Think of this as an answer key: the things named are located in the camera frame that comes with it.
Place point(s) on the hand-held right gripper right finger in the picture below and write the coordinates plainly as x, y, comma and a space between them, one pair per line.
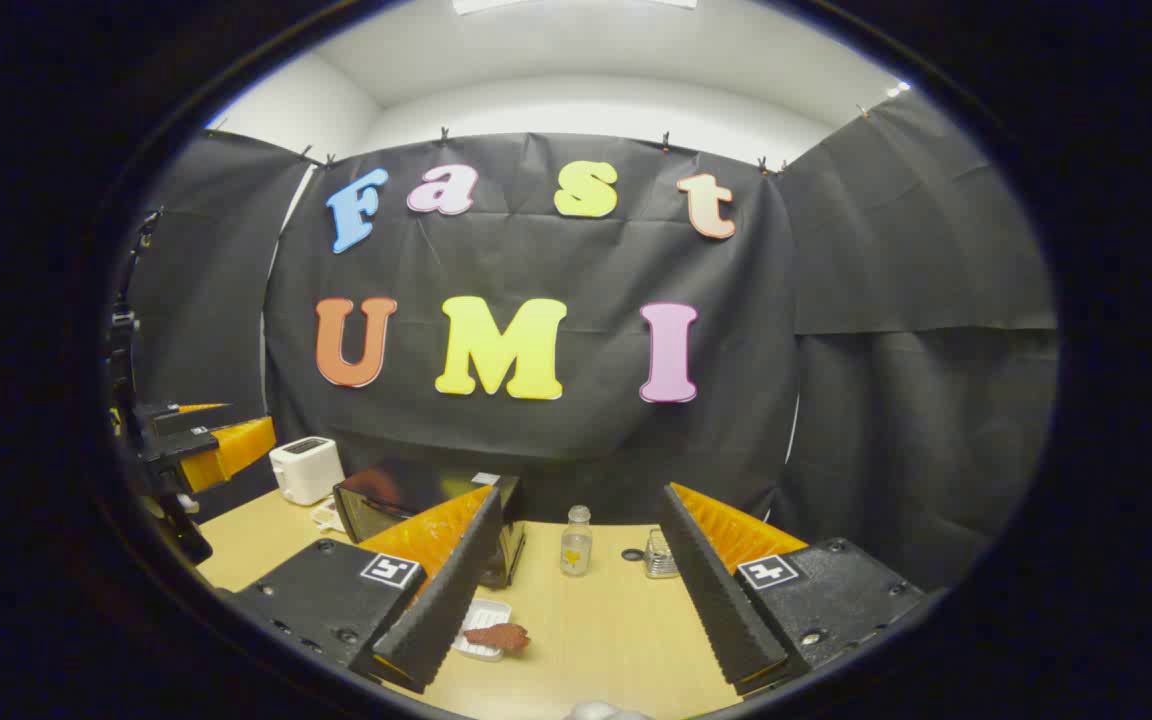
716, 600

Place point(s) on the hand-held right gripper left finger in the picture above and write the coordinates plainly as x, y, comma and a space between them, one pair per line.
451, 600

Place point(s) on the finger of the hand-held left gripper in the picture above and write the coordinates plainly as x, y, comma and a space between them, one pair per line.
206, 420
231, 450

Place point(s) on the brown meat piece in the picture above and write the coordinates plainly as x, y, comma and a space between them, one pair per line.
498, 637

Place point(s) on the black electric oven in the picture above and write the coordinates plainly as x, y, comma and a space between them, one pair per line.
396, 495

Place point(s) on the white rectangular tray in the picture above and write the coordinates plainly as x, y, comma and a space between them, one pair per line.
486, 612

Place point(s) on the white toaster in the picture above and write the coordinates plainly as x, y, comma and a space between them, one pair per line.
306, 475

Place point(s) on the white divided dish of grains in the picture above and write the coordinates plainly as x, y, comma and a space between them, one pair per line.
328, 517

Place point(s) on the clear bottle with yellow label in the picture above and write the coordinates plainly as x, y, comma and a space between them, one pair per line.
576, 550

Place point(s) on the ceiling light panel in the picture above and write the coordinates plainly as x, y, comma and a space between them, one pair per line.
576, 5

